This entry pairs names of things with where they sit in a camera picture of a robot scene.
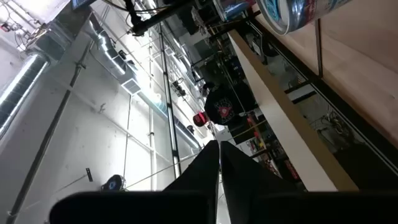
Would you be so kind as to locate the long ceiling air vent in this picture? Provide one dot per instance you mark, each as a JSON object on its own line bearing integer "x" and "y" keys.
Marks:
{"x": 21, "y": 90}

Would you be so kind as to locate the black ceiling light track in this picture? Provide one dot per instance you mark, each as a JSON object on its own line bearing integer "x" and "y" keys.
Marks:
{"x": 170, "y": 109}

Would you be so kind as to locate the person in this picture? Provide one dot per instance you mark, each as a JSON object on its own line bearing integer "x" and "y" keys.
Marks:
{"x": 224, "y": 105}

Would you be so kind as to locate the silver ventilation duct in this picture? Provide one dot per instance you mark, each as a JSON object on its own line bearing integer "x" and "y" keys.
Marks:
{"x": 107, "y": 53}

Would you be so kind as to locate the black ceiling pipe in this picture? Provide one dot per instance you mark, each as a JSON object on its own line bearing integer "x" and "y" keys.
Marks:
{"x": 46, "y": 140}

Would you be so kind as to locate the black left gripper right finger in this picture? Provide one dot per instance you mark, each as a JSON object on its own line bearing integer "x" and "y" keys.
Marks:
{"x": 264, "y": 205}

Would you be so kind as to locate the silver Red Bull can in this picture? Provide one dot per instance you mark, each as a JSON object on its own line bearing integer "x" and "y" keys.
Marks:
{"x": 233, "y": 7}

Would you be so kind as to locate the black aluminium table frame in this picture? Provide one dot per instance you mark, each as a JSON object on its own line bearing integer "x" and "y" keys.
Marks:
{"x": 357, "y": 117}

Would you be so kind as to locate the black round ceiling device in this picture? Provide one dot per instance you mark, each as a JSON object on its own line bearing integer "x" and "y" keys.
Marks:
{"x": 113, "y": 183}

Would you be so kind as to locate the black overhead rig bar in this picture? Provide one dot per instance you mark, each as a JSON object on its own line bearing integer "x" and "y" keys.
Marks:
{"x": 155, "y": 17}

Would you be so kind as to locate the blue Red Bull can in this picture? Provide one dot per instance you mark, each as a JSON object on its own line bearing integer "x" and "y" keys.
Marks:
{"x": 295, "y": 15}

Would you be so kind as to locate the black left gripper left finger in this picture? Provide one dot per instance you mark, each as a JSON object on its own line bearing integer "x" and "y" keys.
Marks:
{"x": 192, "y": 202}

